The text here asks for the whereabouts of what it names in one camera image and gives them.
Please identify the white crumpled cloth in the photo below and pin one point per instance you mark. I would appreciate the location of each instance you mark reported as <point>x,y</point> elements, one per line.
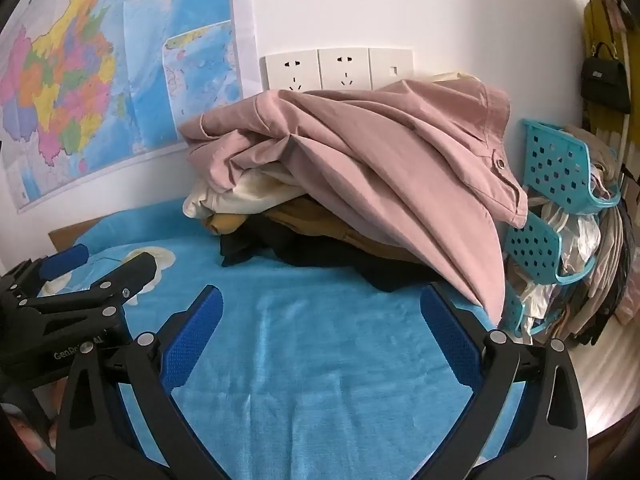
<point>575,235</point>

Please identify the teal plastic basket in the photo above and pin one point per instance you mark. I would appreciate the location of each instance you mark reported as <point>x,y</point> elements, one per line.
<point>532,247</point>
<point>515,310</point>
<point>555,160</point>

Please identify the black garment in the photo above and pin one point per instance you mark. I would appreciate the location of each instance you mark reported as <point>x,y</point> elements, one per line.
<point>280,250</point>

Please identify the brown cardboard sheet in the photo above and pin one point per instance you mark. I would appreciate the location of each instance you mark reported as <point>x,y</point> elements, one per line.
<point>67,235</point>

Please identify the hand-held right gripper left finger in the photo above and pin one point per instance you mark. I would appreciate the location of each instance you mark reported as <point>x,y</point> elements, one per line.
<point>195,340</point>

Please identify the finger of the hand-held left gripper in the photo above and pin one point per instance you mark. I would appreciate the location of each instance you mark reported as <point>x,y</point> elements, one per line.
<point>125,277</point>
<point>65,261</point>

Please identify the colourful wall map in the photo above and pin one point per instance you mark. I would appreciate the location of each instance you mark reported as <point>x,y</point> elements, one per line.
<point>100,60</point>

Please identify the mustard brown garment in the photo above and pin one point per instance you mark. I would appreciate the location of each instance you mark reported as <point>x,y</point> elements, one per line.
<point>310,222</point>

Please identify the white wall switch plate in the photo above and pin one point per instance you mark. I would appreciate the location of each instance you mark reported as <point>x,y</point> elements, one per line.
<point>392,65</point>

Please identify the black handbag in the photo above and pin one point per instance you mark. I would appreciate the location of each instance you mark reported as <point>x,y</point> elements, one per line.
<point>605,80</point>

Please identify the blue flower print blanket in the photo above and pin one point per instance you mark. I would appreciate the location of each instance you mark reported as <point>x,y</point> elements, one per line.
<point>300,360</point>

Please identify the cream garment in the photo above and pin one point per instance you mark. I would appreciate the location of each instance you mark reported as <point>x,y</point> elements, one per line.
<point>240,195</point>

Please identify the pink pants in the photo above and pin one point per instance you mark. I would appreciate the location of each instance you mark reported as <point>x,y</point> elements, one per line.
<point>375,160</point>

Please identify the white wall socket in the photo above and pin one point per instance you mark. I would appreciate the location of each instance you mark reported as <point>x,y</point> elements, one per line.
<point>345,67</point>
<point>292,70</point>

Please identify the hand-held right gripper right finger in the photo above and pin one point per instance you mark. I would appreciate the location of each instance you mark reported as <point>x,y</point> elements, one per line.
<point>450,335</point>

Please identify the yellow hanging cloth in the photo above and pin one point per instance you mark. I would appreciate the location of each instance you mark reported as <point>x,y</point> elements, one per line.
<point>600,20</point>

